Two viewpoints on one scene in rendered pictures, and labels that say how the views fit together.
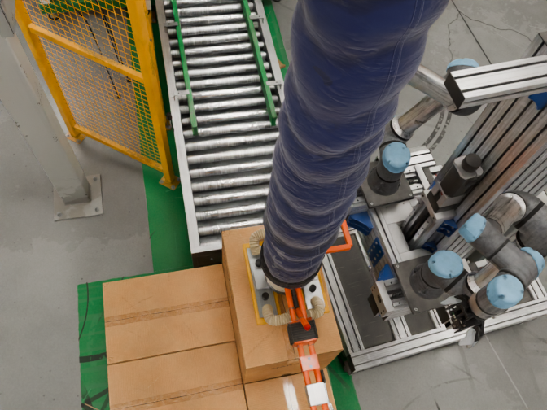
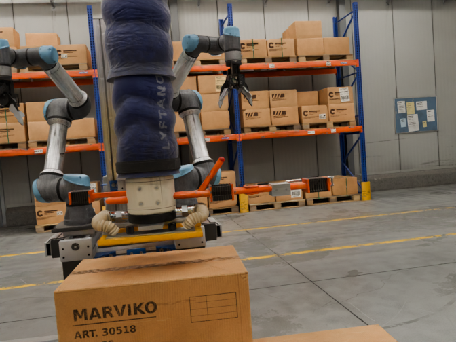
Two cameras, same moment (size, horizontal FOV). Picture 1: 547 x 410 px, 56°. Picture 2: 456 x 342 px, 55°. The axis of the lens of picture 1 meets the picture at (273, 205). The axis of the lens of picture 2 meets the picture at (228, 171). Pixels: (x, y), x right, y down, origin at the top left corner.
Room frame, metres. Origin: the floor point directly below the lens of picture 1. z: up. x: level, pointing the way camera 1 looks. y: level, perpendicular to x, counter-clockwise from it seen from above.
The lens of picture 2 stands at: (0.04, 1.33, 1.34)
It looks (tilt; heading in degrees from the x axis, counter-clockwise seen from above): 3 degrees down; 285
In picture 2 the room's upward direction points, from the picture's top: 4 degrees counter-clockwise
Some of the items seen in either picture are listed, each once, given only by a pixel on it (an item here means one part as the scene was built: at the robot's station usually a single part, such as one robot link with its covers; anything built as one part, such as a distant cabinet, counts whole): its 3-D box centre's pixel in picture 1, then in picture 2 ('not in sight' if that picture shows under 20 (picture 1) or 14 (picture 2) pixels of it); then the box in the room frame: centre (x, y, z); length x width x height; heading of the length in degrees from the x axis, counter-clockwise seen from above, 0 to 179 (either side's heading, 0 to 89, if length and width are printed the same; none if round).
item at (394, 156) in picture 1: (393, 160); (76, 187); (1.26, -0.48, 1.20); 0.13 x 0.12 x 0.14; 5
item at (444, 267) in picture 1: (444, 268); (183, 178); (0.80, -0.69, 1.20); 0.13 x 0.12 x 0.14; 51
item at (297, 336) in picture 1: (302, 332); (220, 192); (0.47, -0.18, 1.18); 0.10 x 0.08 x 0.06; 110
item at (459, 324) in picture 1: (470, 312); (235, 75); (0.48, -0.59, 1.66); 0.09 x 0.08 x 0.12; 115
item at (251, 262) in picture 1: (261, 280); (151, 231); (0.67, -0.01, 1.08); 0.34 x 0.10 x 0.05; 20
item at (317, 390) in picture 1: (316, 394); (279, 188); (0.27, -0.25, 1.18); 0.07 x 0.07 x 0.04; 20
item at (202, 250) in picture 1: (259, 242); not in sight; (1.04, 0.04, 0.58); 0.70 x 0.03 x 0.06; 110
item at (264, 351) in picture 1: (275, 301); (161, 319); (0.70, -0.09, 0.74); 0.60 x 0.40 x 0.40; 20
